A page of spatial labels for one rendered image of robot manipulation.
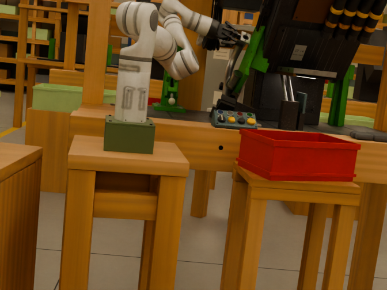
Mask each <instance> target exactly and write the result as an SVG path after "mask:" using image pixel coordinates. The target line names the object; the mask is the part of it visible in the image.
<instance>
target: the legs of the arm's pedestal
mask: <svg viewBox="0 0 387 290"><path fill-rule="evenodd" d="M185 183H186V177H175V176H167V175H151V174H135V173H118V172H110V171H94V170H78V169H69V176H68V184H67V200H66V215H65V223H64V238H63V254H62V269H61V278H60V290H86V286H87V278H88V264H89V250H90V237H91V229H92V217H94V218H113V219H134V220H144V221H145V223H144V229H143V241H142V252H141V264H140V270H139V282H138V290H174V283H175V277H176V266H177V256H178V250H179V240H180V230H181V220H182V214H183V204H184V193H185Z"/></svg>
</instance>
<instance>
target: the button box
mask: <svg viewBox="0 0 387 290"><path fill-rule="evenodd" d="M229 111H230V110H229ZM227 112H228V111H226V110H223V113H222V114H220V113H218V110H214V111H213V115H212V118H211V125H212V126H213V127H215V128H226V129H238V130H240V128H242V129H258V128H257V122H255V124H254V125H250V124H248V123H247V120H248V119H249V118H253V119H255V121H256V117H255V114H254V113H252V116H251V117H249V116H248V115H247V113H245V112H242V116H239V115H238V114H237V112H234V111H232V112H233V114H232V115H229V114H228V113H227ZM221 115H223V116H224V117H225V119H226V120H225V121H224V122H220V121H219V120H218V117H219V116H221ZM229 117H234V118H235V122H233V123H231V122H229V121H228V118H229ZM240 117H242V118H244V119H245V123H243V124H241V123H239V122H238V119H239V118H240Z"/></svg>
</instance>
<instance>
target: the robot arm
mask: <svg viewBox="0 0 387 290"><path fill-rule="evenodd" d="M177 13H178V14H179V15H181V20H180V18H179V17H178V16H177ZM158 21H159V22H160V23H161V25H162V26H163V27H164V28H163V27H161V26H158ZM116 23H117V26H118V28H119V29H120V31H121V32H122V33H124V34H125V35H126V36H128V37H130V38H131V39H133V40H135V41H136V43H135V44H133V45H131V46H129V47H125V48H122V49H121V50H120V56H119V58H120V59H119V69H118V76H117V89H116V102H115V116H114V119H116V120H119V121H123V122H132V123H144V122H146V117H147V105H148V98H149V87H150V75H151V64H152V58H154V59H155V60H156V61H158V62H159V63H160V64H161V65H162V66H163V68H164V69H165V70H166V71H167V73H168V74H169V75H170V76H171V77H172V78H173V79H174V80H177V81H178V80H181V79H183V78H186V77H188V76H190V75H192V74H194V73H196V72H197V71H198V70H199V62H198V60H197V57H196V55H195V53H194V51H193V49H192V46H191V44H190V42H189V40H188V38H187V37H186V35H185V32H184V29H183V27H185V28H187V29H190V30H192V31H194V32H196V33H198V38H197V41H196V45H198V46H201V44H202V41H203V38H204V36H205V37H208V38H210V39H217V40H218V41H219V43H220V45H219V46H220V47H228V48H232V47H233V46H234V45H237V46H239V47H241V48H244V47H245V45H246V44H245V43H243V42H240V41H239V40H240V37H241V34H239V33H238V32H237V28H236V27H234V26H233V25H232V24H231V23H230V22H228V21H225V23H224V24H220V22H219V21H217V20H215V19H213V18H210V17H207V16H204V15H202V14H199V13H196V12H194V11H192V10H190V9H189V8H187V7H186V6H184V5H183V4H182V3H180V2H179V1H178V0H163V1H162V4H161V6H160V9H159V11H158V10H157V7H156V6H155V5H154V4H152V3H145V2H133V1H129V2H123V3H122V4H120V5H119V6H118V8H117V10H116ZM232 29H234V30H232ZM235 38H236V39H235ZM237 39H238V40H237ZM231 40H233V41H231ZM177 46H179V47H181V48H182V49H183V50H181V51H179V52H177Z"/></svg>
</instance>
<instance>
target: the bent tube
mask: <svg viewBox="0 0 387 290"><path fill-rule="evenodd" d="M250 39H251V35H250V34H249V33H246V32H243V31H242V32H241V37H240V42H243V43H245V44H247V45H249V44H250ZM242 49H243V48H241V47H239V46H236V47H235V48H234V50H233V52H232V54H231V56H230V59H229V61H228V64H227V67H226V71H225V77H224V82H223V90H222V94H224V95H226V96H228V97H229V96H230V89H228V88H227V87H226V83H227V82H228V81H229V79H230V78H231V77H232V73H233V69H234V66H235V63H236V61H237V58H238V56H239V54H240V53H241V51H242Z"/></svg>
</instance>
